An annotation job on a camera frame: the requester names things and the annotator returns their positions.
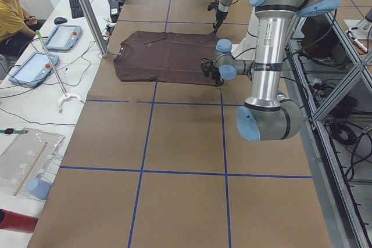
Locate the person in yellow shirt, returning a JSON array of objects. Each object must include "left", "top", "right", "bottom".
[{"left": 1, "top": 0, "right": 45, "bottom": 58}]

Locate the aluminium frame rack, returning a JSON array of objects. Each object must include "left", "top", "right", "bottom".
[{"left": 285, "top": 6, "right": 371, "bottom": 247}]

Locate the black keyboard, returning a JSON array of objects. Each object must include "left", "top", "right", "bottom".
[{"left": 69, "top": 0, "right": 84, "bottom": 19}]

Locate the far blue teach pendant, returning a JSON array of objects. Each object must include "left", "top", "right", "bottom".
[{"left": 45, "top": 24, "right": 82, "bottom": 52}]

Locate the aluminium frame post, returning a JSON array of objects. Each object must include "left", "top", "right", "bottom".
[{"left": 79, "top": 0, "right": 108, "bottom": 57}]

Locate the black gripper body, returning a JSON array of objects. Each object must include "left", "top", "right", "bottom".
[
  {"left": 210, "top": 67, "right": 223, "bottom": 82},
  {"left": 213, "top": 10, "right": 228, "bottom": 28}
]

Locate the red cylinder bottle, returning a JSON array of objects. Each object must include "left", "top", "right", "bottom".
[{"left": 1, "top": 209, "right": 38, "bottom": 233}]

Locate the blue plastic cup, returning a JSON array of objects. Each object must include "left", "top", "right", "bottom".
[{"left": 26, "top": 178, "right": 52, "bottom": 200}]

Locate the dark brown t-shirt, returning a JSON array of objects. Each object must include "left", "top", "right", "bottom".
[{"left": 114, "top": 31, "right": 219, "bottom": 86}]

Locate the near blue teach pendant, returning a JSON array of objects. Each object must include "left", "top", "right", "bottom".
[{"left": 8, "top": 52, "right": 52, "bottom": 88}]

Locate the clear plastic bag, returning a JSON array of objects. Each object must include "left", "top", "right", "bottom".
[{"left": 1, "top": 128, "right": 65, "bottom": 201}]

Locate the black computer mouse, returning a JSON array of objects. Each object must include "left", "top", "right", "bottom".
[{"left": 54, "top": 17, "right": 68, "bottom": 25}]

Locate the blue teach pendant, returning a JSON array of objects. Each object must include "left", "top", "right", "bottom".
[
  {"left": 45, "top": 24, "right": 82, "bottom": 52},
  {"left": 8, "top": 52, "right": 52, "bottom": 88}
]

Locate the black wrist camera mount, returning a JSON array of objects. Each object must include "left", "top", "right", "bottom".
[
  {"left": 201, "top": 58, "right": 213, "bottom": 77},
  {"left": 207, "top": 1, "right": 219, "bottom": 11}
]

